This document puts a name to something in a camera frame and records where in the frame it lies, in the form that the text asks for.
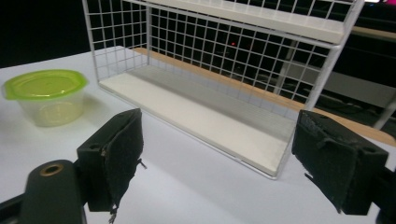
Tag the clear container with green lid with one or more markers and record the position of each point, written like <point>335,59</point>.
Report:
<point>46,95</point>

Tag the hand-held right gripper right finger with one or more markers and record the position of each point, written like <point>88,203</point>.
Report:
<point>339,165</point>

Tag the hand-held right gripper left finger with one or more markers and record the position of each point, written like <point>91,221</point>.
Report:
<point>113,155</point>

